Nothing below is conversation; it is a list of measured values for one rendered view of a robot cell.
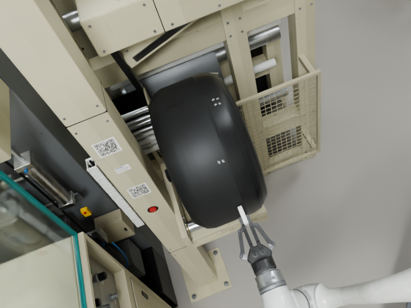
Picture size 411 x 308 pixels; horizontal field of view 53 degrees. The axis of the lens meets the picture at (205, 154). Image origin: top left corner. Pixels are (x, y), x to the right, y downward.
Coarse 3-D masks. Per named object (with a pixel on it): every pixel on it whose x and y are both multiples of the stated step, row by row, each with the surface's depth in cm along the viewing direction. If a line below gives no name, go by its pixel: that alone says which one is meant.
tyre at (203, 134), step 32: (160, 96) 147; (192, 96) 141; (224, 96) 140; (160, 128) 138; (192, 128) 135; (224, 128) 134; (192, 160) 134; (256, 160) 139; (192, 192) 136; (224, 192) 138; (256, 192) 142
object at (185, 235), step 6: (162, 168) 191; (168, 186) 185; (174, 192) 183; (174, 198) 181; (174, 204) 179; (180, 204) 189; (174, 210) 178; (180, 210) 180; (180, 216) 175; (180, 222) 174; (186, 222) 179; (180, 228) 172; (186, 228) 174; (180, 234) 171; (186, 234) 170; (186, 240) 172
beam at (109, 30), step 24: (96, 0) 128; (120, 0) 125; (144, 0) 125; (168, 0) 127; (192, 0) 130; (216, 0) 132; (240, 0) 135; (96, 24) 126; (120, 24) 129; (144, 24) 131; (168, 24) 134; (96, 48) 133; (120, 48) 135
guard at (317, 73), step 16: (304, 80) 198; (320, 80) 201; (256, 96) 196; (320, 96) 210; (256, 112) 206; (304, 112) 218; (320, 112) 221; (272, 128) 221; (160, 160) 211; (272, 160) 245; (288, 160) 250
